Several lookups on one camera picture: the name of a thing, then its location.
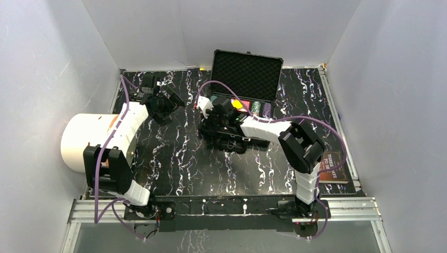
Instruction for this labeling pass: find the yellow round button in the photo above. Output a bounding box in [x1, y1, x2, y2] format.
[231, 100, 243, 110]

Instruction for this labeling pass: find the red playing card deck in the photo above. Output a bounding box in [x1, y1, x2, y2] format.
[240, 100, 250, 112]

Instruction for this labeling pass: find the black poker chip case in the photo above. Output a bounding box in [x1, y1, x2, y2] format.
[198, 50, 284, 153]

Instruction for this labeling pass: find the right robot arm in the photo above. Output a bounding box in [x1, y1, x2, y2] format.
[196, 96, 325, 218]

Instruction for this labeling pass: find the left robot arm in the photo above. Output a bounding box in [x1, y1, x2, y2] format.
[83, 76, 184, 219]

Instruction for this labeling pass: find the green and orange chip row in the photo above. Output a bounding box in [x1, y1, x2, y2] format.
[251, 101, 261, 116]

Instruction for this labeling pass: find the purple and blue chip row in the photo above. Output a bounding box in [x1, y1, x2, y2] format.
[262, 103, 272, 119]

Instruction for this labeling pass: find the white cylinder with orange lid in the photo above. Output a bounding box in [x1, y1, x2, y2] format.
[61, 112, 140, 173]

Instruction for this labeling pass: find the dark hardcover book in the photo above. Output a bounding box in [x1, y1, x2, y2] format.
[317, 151, 349, 184]

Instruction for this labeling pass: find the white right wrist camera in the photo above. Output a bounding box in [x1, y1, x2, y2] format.
[195, 96, 213, 119]

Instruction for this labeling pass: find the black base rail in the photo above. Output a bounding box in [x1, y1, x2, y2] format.
[124, 195, 332, 237]

